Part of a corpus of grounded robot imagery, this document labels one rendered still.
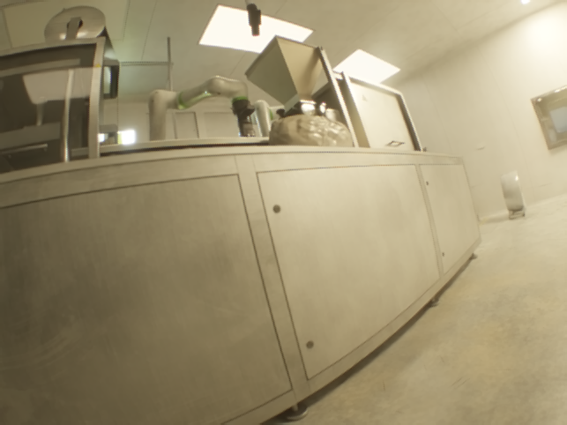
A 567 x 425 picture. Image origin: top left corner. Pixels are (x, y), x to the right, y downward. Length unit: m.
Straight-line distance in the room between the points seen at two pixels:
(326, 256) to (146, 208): 0.49
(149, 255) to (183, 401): 0.33
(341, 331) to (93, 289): 0.65
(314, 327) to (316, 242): 0.24
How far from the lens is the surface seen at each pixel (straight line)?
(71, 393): 0.64
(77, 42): 1.05
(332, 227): 0.79
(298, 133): 0.94
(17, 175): 0.64
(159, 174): 0.60
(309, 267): 0.72
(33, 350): 0.63
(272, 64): 1.46
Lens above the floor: 0.56
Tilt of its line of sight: 4 degrees up
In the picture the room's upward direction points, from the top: 14 degrees counter-clockwise
